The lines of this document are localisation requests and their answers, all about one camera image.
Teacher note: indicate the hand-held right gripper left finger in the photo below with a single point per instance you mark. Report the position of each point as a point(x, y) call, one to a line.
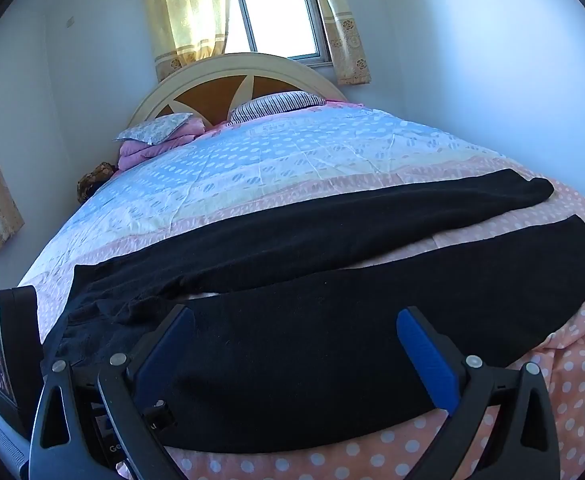
point(168, 347)

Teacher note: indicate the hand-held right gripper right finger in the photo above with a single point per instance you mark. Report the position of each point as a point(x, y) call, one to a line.
point(425, 357)

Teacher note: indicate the black pants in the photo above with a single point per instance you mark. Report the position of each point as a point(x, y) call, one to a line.
point(297, 335)

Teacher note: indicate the brown plush item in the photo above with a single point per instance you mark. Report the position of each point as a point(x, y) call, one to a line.
point(95, 182)

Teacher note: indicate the folded pink blanket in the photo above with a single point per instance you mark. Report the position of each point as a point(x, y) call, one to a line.
point(142, 155)

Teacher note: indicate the pink and blue dotted bedsheet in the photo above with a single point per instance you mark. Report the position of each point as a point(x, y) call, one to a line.
point(272, 160)

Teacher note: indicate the floral pillow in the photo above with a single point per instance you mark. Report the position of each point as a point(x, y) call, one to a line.
point(155, 127)

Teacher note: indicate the striped pillow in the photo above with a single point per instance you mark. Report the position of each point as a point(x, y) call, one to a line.
point(277, 104)

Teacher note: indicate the cream wooden headboard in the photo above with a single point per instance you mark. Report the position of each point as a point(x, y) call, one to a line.
point(212, 67)

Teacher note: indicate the wide yellow patterned curtain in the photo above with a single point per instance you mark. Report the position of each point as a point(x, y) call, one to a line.
point(185, 15)

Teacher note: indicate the narrow yellow patterned curtain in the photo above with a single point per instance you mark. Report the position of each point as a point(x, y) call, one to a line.
point(345, 30)

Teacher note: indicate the window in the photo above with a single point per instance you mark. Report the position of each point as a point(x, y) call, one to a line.
point(277, 15)

